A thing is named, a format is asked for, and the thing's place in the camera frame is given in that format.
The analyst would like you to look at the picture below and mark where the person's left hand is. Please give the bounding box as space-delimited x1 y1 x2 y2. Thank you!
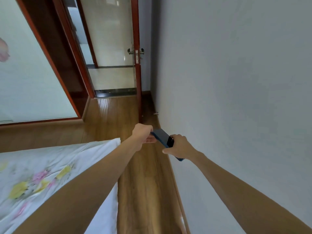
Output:
131 123 158 152

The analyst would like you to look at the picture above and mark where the person's right hand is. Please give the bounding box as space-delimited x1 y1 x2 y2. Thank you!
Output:
162 134 199 161

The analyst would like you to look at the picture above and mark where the dark blue smartphone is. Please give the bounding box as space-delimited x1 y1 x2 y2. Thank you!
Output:
150 128 185 162

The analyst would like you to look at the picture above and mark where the person's right forearm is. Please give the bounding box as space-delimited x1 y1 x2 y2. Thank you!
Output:
189 152 312 234

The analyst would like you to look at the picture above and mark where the person's left forearm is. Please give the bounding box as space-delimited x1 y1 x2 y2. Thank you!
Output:
12 137 139 234

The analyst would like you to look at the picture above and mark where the red-brown door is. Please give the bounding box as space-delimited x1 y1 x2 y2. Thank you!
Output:
130 0 144 124

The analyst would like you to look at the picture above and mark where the white floral bed sheet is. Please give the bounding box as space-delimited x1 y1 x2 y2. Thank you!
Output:
0 137 122 234

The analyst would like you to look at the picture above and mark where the wardrobe with white panels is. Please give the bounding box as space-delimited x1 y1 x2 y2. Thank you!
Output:
0 0 90 126

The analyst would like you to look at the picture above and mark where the metal door handle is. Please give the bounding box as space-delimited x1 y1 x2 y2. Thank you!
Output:
127 48 145 64

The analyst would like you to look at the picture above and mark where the red-brown door frame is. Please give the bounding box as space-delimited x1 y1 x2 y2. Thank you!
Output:
51 0 98 99

